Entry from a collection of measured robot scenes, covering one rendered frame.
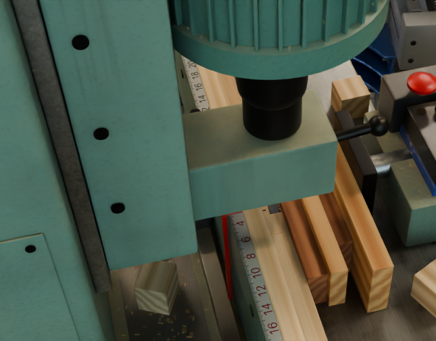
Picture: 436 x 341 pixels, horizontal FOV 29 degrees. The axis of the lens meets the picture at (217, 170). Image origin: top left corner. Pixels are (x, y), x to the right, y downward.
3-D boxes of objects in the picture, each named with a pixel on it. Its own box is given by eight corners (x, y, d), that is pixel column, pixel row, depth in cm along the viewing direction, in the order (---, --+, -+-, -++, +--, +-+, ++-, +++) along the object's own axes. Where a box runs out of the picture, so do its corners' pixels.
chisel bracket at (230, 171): (334, 203, 79) (339, 140, 72) (187, 235, 77) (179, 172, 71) (311, 147, 84) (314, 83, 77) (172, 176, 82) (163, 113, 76)
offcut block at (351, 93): (368, 116, 98) (370, 93, 96) (340, 122, 98) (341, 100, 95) (357, 96, 100) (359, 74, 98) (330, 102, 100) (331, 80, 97)
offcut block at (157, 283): (149, 279, 97) (144, 257, 93) (180, 285, 96) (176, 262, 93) (138, 309, 94) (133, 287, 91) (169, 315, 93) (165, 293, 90)
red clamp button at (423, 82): (442, 94, 83) (443, 86, 83) (413, 99, 83) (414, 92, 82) (430, 74, 85) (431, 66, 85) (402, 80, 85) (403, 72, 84)
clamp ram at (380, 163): (426, 219, 87) (439, 160, 80) (357, 234, 86) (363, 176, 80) (395, 157, 93) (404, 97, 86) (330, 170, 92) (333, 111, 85)
